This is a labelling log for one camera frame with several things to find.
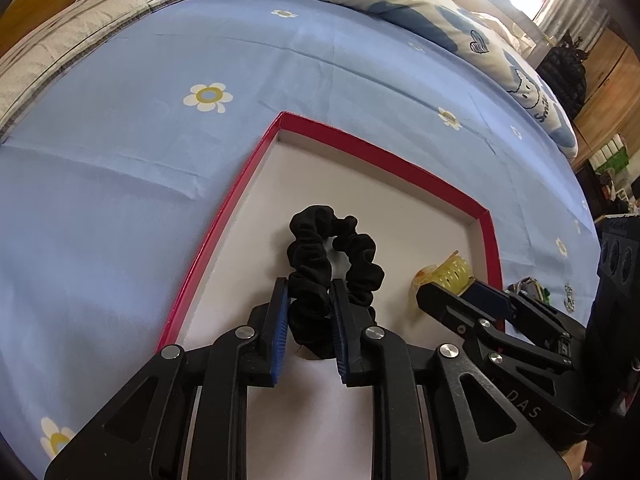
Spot colourful bead bracelet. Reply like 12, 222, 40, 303
505, 276, 551, 306

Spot black puffer jacket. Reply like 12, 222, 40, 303
537, 32, 589, 120

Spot red jewelry tray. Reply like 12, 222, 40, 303
160, 113, 502, 479

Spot blue floral bed sheet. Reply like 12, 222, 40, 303
1, 0, 599, 477

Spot yellow claw hair clip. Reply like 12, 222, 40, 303
409, 250, 473, 307

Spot black velvet scrunchie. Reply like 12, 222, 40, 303
286, 205, 385, 360

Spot wooden wardrobe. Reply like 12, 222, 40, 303
572, 28, 640, 170

